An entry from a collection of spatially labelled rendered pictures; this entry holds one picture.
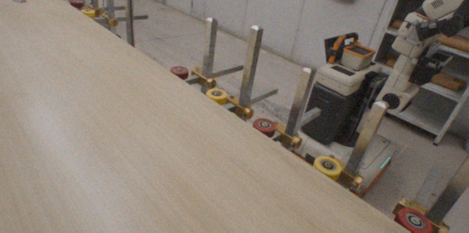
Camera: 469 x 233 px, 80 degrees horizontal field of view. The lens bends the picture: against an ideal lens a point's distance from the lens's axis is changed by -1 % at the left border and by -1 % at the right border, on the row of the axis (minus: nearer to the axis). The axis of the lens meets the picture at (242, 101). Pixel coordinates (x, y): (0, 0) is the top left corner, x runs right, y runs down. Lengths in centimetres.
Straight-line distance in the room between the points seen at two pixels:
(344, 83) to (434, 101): 192
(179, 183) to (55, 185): 28
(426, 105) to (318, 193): 296
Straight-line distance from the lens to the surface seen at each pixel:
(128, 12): 187
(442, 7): 181
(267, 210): 72
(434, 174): 122
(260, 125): 97
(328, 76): 188
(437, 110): 366
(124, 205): 71
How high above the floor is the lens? 145
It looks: 30 degrees down
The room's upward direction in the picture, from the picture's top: 10 degrees clockwise
